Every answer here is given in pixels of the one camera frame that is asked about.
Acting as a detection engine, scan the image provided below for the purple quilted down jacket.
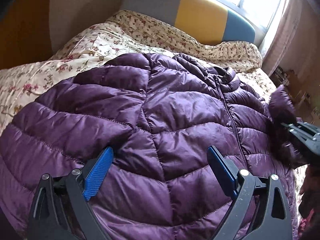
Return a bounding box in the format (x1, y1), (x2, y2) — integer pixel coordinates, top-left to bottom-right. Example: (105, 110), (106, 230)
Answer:
(1, 54), (298, 239)

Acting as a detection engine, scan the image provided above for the grey yellow blue headboard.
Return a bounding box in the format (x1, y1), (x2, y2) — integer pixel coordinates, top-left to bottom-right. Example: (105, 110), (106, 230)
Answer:
(120, 0), (255, 45)

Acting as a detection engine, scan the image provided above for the pink striped curtain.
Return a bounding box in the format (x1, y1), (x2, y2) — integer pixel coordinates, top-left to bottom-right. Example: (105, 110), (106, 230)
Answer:
(259, 0), (319, 75)

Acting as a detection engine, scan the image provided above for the floral bed quilt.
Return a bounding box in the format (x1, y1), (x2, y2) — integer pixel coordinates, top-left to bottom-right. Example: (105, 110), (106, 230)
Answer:
(0, 10), (307, 240)

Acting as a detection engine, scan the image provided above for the wooden wardrobe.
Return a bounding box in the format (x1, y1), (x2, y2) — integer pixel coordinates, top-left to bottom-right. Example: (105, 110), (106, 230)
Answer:
(1, 0), (53, 69)

